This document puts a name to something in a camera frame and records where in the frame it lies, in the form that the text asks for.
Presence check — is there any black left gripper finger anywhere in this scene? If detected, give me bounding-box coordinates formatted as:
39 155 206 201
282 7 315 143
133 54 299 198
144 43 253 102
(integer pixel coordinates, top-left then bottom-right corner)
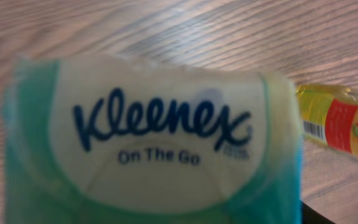
302 202 335 224

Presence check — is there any yellow Vim liquid bottle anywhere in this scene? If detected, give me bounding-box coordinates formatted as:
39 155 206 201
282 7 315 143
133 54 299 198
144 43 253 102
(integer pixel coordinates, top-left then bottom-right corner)
296 83 358 162

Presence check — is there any Kleenex tissue pack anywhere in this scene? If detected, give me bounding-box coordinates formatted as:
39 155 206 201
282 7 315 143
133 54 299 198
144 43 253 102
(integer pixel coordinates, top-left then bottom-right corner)
3 55 302 223

